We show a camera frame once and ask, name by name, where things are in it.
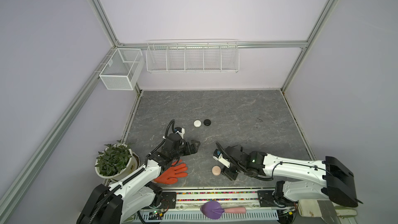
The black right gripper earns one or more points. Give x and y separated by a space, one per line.
226 171

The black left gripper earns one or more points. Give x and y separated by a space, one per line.
194 150

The pink round charging case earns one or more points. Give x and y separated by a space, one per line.
216 170

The white earbud charging case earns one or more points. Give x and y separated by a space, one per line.
197 123

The black round charging case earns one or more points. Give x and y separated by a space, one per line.
207 122

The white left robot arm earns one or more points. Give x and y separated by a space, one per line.
115 203

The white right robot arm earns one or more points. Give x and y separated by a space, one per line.
326 179

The red rubber glove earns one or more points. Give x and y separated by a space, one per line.
169 177

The purple pink brush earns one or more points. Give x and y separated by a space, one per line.
214 210

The potted green plant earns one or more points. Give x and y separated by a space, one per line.
116 162

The white mesh box basket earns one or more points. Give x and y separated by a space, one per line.
123 69

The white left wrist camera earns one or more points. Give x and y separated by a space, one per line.
180 131

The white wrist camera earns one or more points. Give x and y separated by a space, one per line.
218 156
180 131

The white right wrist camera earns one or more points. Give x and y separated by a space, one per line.
218 156

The white vented rail base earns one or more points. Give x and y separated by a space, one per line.
170 217

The white wire wall shelf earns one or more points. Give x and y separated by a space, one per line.
193 56

